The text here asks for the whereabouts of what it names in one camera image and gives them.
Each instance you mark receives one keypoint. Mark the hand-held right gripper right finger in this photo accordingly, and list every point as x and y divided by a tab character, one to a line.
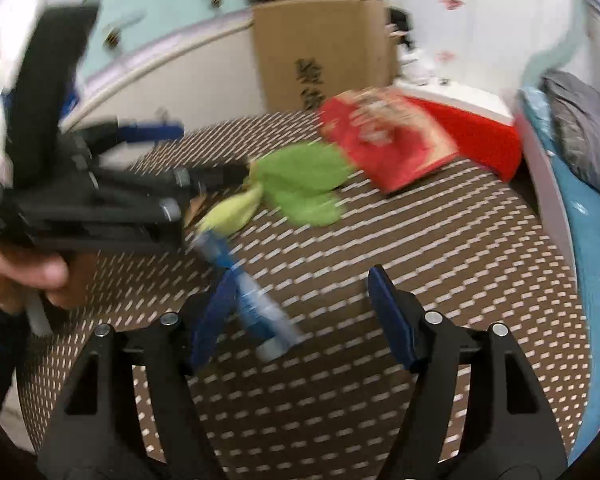
392	310

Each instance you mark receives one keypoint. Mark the white plastic bag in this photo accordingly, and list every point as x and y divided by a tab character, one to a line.
416	65

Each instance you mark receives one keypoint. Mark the grey folded blanket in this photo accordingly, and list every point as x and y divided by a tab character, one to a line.
585	120

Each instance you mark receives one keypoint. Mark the curved cream cabinet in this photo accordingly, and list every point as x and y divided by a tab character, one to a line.
205	77

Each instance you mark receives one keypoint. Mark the blue bed sheet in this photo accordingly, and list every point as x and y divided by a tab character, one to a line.
595	220

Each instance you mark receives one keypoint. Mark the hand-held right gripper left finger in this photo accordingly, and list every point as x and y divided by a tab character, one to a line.
212	320

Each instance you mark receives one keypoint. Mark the white board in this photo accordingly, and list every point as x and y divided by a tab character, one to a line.
470	102

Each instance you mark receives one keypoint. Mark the blue and white tube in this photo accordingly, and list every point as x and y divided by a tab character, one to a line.
260	305

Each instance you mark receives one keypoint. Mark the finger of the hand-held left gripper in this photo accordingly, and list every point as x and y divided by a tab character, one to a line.
215	176
150	130

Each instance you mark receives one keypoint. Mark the teal drawer unit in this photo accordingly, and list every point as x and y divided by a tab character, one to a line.
170	5

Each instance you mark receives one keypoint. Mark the person's left hand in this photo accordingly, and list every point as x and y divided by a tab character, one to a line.
25	275

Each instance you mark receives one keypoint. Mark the white wardrobe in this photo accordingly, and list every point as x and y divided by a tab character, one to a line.
490	35

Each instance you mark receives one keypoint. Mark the large brown cardboard box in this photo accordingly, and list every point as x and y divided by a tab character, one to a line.
320	45

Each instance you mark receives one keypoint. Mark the black bag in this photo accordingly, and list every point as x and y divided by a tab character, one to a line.
397	25

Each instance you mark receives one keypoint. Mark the red snack packet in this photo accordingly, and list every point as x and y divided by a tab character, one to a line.
390	135

